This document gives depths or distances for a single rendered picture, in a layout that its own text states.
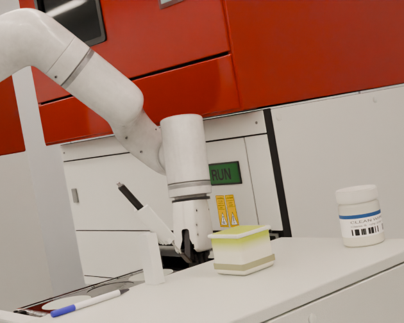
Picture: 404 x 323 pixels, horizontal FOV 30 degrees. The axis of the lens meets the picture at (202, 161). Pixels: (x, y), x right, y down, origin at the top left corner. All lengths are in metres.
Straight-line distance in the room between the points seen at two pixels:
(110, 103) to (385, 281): 0.58
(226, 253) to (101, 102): 0.38
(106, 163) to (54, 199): 3.43
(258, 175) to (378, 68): 0.44
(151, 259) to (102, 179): 0.76
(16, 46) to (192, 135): 0.36
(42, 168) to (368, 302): 4.45
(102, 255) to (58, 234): 3.38
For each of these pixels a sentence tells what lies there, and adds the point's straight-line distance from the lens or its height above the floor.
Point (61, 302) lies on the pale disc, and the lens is 1.60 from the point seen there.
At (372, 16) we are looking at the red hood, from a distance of 1.80.
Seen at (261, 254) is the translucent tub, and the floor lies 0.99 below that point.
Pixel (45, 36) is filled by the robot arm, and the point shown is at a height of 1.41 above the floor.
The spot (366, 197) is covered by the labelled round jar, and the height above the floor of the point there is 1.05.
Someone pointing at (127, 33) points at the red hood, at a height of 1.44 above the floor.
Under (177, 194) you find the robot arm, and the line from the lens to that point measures 1.43.
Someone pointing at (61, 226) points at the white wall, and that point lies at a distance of 5.38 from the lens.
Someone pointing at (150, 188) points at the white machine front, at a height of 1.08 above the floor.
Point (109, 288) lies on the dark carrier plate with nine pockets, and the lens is 1.64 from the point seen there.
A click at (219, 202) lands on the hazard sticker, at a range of 1.62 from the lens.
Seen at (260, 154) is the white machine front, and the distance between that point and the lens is 1.51.
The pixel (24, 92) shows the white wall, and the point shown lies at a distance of 5.51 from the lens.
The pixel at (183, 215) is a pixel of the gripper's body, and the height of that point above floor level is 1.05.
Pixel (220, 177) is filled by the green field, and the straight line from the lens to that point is 1.60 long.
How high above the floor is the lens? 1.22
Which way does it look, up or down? 3 degrees down
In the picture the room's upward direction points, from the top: 10 degrees counter-clockwise
